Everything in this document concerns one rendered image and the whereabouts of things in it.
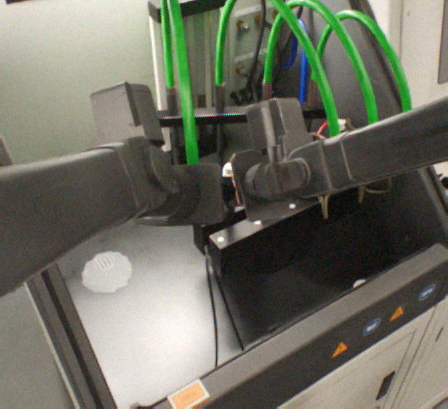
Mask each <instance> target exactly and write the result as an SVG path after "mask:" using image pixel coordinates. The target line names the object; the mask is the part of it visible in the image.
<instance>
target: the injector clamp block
mask: <svg viewBox="0 0 448 409"><path fill-rule="evenodd" d="M289 204H290V213H289V214H287V215H283V216H279V217H275V218H271V219H267V220H263V221H255V222H248V221H246V220H247V215H246V211H245V207H244V204H243V205H242V206H241V207H238V208H236V207H235V215H234V225H232V226H230V227H228V228H226V229H224V221H222V222H216V223H215V224H212V225H193V235H194V244H195V245H196V247H197V249H198V250H199V252H201V253H202V254H203V256H205V255H206V252H205V250H204V246H205V245H211V249H214V250H215V252H210V251H209V253H210V257H211V259H212V262H213V263H214V266H215V269H216V271H217V273H218V275H219V277H220V278H222V277H224V276H226V275H228V274H229V273H233V272H235V271H237V270H239V269H240V268H242V267H244V266H246V265H248V264H249V263H251V262H255V261H257V260H259V261H260V262H261V263H262V264H263V265H264V266H265V267H266V268H267V270H268V271H269V272H270V273H271V274H273V273H277V272H279V271H281V270H282V269H284V268H285V267H287V266H289V265H291V264H292V263H296V262H298V261H300V260H302V259H303V258H305V257H306V256H308V255H310V254H311V251H312V239H313V233H314V232H315V231H317V230H319V229H321V228H323V227H324V226H326V225H328V224H330V223H332V222H335V221H337V220H339V219H341V218H343V217H345V216H346V215H348V214H350V213H352V212H356V211H357V210H359V207H360V204H359V203H358V187H356V188H352V189H348V190H345V191H335V192H332V193H331V195H330V196H329V198H328V201H327V213H328V218H327V219H324V217H323V211H322V203H321V201H320V200H319V198H318V196H313V197H309V198H302V197H298V198H296V199H294V200H290V201H289Z"/></svg>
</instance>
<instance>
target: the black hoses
mask: <svg viewBox="0 0 448 409"><path fill-rule="evenodd" d="M260 1H261V7H262V8H261V24H260V31H259V35H258V40H257V45H256V48H255V53H254V56H253V60H252V64H251V67H250V71H249V73H246V74H245V77H247V78H248V81H247V84H246V87H245V89H244V88H241V89H240V90H239V95H240V96H242V98H241V100H240V102H239V99H238V97H237V93H236V92H231V93H230V95H229V97H230V98H231V99H234V100H235V102H236V104H237V106H242V105H243V103H244V101H245V102H246V103H248V104H249V103H250V102H252V100H253V99H254V104H256V103H259V101H258V100H259V99H261V97H262V83H261V81H262V78H263V77H264V69H265V62H264V65H263V67H262V69H261V72H260V77H259V78H258V81H257V83H256V86H255V82H254V78H253V74H254V71H255V67H256V64H257V60H258V56H259V53H260V45H261V41H262V36H263V32H264V26H266V27H268V28H269V29H270V31H271V32H272V24H271V23H270V22H266V23H265V19H266V4H265V0H260ZM284 2H285V0H284ZM303 8H304V6H299V7H298V10H297V13H296V16H295V17H296V18H297V19H300V17H301V14H302V11H303ZM293 33H294V32H293V31H292V29H291V30H290V32H289V34H288V36H287V38H286V40H285V43H284V44H283V46H282V50H280V45H279V42H278V39H277V43H276V47H275V50H276V55H277V60H276V62H275V64H274V66H273V68H272V75H271V79H272V77H273V76H274V74H275V76H274V78H273V80H272V89H271V90H274V92H273V93H272V94H271V99H272V98H274V97H275V96H277V95H278V93H279V89H278V88H276V87H275V85H276V82H277V80H278V77H279V75H280V72H281V63H282V56H283V55H284V53H285V51H286V49H287V46H288V44H289V43H290V41H291V39H292V37H293ZM250 85H251V86H250ZM258 89H260V90H261V91H260V94H259V96H257V91H258ZM248 92H249V93H250V92H251V93H252V94H251V96H250V98H249V99H248V96H247V95H248Z"/></svg>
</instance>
